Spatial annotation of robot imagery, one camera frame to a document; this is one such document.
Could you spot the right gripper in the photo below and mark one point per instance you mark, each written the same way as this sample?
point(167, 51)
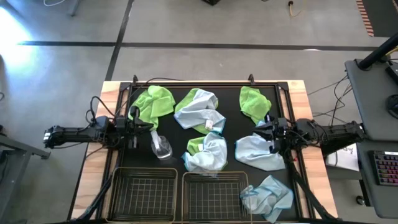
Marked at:
point(281, 129)

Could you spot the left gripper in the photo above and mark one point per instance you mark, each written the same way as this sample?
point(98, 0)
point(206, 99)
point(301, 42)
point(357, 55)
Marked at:
point(124, 127)

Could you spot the light blue microfiber towel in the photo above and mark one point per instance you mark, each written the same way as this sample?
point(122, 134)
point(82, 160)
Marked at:
point(211, 155)
point(199, 112)
point(270, 196)
point(258, 152)

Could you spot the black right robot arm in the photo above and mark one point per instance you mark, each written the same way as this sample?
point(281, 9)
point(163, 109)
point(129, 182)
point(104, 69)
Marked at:
point(339, 132)

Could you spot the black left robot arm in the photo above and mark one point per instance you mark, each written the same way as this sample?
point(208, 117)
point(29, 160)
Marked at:
point(74, 134)

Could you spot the black table mat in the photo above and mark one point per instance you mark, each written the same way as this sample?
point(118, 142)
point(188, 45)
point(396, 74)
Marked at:
point(230, 105)

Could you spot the white paper sheet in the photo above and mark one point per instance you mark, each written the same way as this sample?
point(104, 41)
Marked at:
point(342, 158)

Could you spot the grey desk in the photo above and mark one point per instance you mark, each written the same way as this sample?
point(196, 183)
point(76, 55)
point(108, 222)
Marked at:
point(373, 202)
point(370, 99)

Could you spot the black caster wheel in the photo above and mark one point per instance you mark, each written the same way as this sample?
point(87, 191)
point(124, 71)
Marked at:
point(360, 200)

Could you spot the grey metal table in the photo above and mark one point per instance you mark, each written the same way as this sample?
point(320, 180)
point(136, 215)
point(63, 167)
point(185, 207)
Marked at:
point(28, 148)

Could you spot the backlit keyboard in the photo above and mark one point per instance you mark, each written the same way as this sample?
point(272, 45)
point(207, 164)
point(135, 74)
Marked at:
point(385, 168)

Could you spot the black round device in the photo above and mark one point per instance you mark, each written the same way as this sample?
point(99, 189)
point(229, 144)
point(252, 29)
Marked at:
point(393, 107)

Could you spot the black monitor pole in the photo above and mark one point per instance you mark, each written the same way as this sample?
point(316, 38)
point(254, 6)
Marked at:
point(377, 53)

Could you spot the black flat device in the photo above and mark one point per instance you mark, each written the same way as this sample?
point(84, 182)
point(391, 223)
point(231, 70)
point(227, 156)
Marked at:
point(393, 73)

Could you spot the black mat orange edge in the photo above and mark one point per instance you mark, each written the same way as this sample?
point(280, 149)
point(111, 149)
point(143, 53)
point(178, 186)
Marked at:
point(382, 15)

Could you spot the black frame clamp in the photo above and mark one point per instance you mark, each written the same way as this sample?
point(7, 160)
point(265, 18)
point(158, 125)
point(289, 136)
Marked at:
point(135, 79)
point(251, 79)

